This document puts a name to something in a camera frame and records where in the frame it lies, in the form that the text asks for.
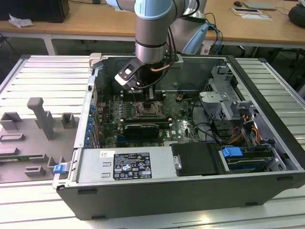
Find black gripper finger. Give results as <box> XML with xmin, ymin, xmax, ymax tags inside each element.
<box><xmin>145</xmin><ymin>87</ymin><xmax>156</xmax><ymax>105</ymax></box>

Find CPU socket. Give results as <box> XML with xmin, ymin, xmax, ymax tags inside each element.
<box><xmin>132</xmin><ymin>100</ymin><xmax>167</xmax><ymax>119</ymax></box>

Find black graphics card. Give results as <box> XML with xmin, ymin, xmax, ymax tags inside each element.
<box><xmin>123</xmin><ymin>123</ymin><xmax>160</xmax><ymax>139</ymax></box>

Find green motherboard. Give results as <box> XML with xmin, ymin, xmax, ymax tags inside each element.
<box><xmin>95</xmin><ymin>92</ymin><xmax>203</xmax><ymax>148</ymax></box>

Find silver chipset heatsink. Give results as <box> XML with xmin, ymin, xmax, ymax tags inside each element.
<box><xmin>163</xmin><ymin>140</ymin><xmax>189</xmax><ymax>146</ymax></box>

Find silver metal drive cage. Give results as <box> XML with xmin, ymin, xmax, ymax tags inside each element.
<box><xmin>199</xmin><ymin>65</ymin><xmax>257</xmax><ymax>120</ymax></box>

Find wooden desk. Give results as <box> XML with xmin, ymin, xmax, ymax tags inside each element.
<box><xmin>0</xmin><ymin>0</ymin><xmax>305</xmax><ymax>52</ymax></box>

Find black label sticker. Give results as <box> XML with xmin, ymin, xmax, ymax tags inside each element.
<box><xmin>112</xmin><ymin>151</ymin><xmax>152</xmax><ymax>180</ymax></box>

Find black plastic shroud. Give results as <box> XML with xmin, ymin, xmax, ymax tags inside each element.
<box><xmin>171</xmin><ymin>142</ymin><xmax>224</xmax><ymax>177</ymax></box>

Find silver power supply box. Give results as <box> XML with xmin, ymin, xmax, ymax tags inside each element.
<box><xmin>76</xmin><ymin>146</ymin><xmax>178</xmax><ymax>183</ymax></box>

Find hard disk in blue carrier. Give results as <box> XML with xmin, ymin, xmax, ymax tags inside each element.
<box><xmin>220</xmin><ymin>146</ymin><xmax>275</xmax><ymax>174</ymax></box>

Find black and silver PC case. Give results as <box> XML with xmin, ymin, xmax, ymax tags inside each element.
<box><xmin>52</xmin><ymin>52</ymin><xmax>305</xmax><ymax>220</ymax></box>

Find white paper sheets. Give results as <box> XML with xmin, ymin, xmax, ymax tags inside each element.
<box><xmin>230</xmin><ymin>7</ymin><xmax>272</xmax><ymax>21</ymax></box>

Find black box on desk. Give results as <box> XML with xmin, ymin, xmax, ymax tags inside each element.
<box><xmin>0</xmin><ymin>0</ymin><xmax>70</xmax><ymax>23</ymax></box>

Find flat grey laptop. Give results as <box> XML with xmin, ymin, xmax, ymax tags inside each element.
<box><xmin>242</xmin><ymin>1</ymin><xmax>277</xmax><ymax>10</ymax></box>

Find grey parts rack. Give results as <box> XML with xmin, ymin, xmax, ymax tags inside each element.
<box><xmin>0</xmin><ymin>97</ymin><xmax>81</xmax><ymax>184</ymax></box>

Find crumpled white paper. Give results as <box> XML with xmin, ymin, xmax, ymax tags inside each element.
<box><xmin>9</xmin><ymin>13</ymin><xmax>34</xmax><ymax>29</ymax></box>

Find black round bag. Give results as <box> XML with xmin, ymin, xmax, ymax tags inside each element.
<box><xmin>288</xmin><ymin>5</ymin><xmax>305</xmax><ymax>28</ymax></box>

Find white camera on black bracket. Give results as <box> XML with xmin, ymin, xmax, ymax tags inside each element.
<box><xmin>114</xmin><ymin>59</ymin><xmax>142</xmax><ymax>91</ymax></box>

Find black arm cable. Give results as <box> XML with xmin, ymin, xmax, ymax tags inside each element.
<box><xmin>166</xmin><ymin>25</ymin><xmax>178</xmax><ymax>63</ymax></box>

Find orange wire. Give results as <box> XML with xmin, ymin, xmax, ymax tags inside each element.
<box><xmin>230</xmin><ymin>127</ymin><xmax>245</xmax><ymax>144</ymax></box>

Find yellow wire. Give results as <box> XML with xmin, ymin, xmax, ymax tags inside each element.
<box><xmin>249</xmin><ymin>127</ymin><xmax>260</xmax><ymax>144</ymax></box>

